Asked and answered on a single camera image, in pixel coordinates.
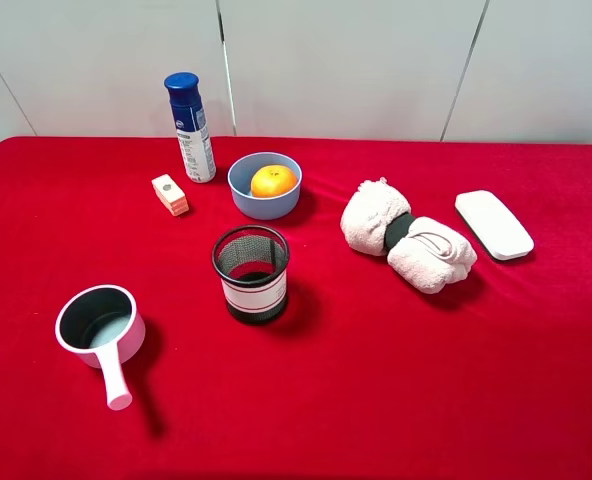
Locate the orange tangerine fruit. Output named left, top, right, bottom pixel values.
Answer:
left=250, top=165, right=298, bottom=198

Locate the black mesh pen cup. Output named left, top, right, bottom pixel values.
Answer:
left=211, top=224, right=290, bottom=326

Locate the light blue bowl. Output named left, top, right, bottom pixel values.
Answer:
left=227, top=152, right=302, bottom=220

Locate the red tablecloth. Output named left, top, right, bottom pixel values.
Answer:
left=0, top=137, right=592, bottom=479

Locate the pink rolled towel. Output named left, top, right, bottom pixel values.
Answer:
left=340, top=178, right=477, bottom=294

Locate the beige small block stack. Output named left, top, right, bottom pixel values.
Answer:
left=151, top=174, right=189, bottom=216

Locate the blue white spray can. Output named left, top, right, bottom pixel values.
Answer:
left=164, top=72, right=216, bottom=183

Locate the white rectangular eraser box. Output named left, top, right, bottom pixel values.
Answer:
left=455, top=190, right=535, bottom=261

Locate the pink saucepan with handle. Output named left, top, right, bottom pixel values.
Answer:
left=55, top=284, right=146, bottom=411

